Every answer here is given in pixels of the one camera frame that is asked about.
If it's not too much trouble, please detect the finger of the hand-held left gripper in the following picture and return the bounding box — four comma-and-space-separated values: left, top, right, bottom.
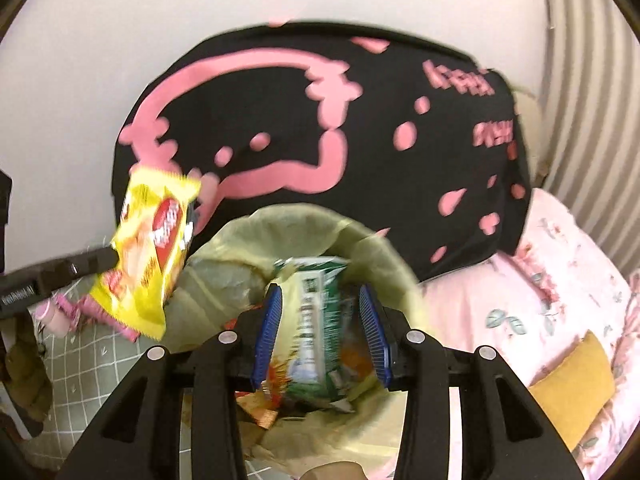
36, 244, 120, 295

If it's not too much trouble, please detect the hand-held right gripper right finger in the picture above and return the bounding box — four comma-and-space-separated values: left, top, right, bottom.
357, 284, 576, 480

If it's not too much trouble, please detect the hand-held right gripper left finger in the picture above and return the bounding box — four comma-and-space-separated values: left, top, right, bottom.
55, 282, 285, 480

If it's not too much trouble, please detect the green and white snack packet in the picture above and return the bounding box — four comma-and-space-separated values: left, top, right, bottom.
262, 256, 373, 411

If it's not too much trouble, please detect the yellow snack packet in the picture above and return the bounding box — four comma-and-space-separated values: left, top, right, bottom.
89, 164, 202, 341

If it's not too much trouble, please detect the bin with yellow-green bag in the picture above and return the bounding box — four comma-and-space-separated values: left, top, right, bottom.
165, 203, 426, 480

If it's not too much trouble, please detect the pink wrapper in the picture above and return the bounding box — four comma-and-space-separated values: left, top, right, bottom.
30, 292, 138, 343

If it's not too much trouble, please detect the orange snack wrapper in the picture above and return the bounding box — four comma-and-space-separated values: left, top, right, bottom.
235, 360, 281, 431

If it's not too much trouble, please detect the green grid sheet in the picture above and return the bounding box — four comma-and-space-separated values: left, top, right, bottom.
20, 280, 201, 480

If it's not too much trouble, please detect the pink floral blanket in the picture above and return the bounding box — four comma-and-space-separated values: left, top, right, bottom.
415, 187, 640, 480

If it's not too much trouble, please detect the black cushion with pink print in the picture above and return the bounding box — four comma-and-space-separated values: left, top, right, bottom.
111, 21, 532, 283

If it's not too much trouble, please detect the beige pleated curtain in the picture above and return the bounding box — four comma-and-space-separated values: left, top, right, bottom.
537, 0, 640, 281

